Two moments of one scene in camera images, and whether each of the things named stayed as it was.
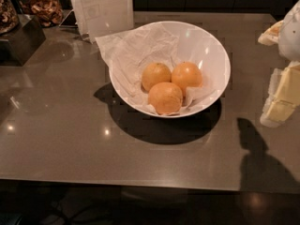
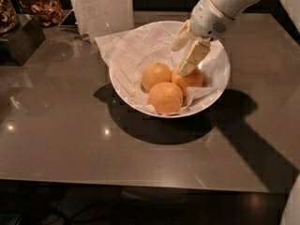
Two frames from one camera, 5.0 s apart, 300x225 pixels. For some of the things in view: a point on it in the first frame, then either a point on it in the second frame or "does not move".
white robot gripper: x=291 y=35 → x=206 y=22
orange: x=187 y=74 does not move
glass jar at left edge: x=9 y=18 does not move
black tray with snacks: x=19 y=45 does not move
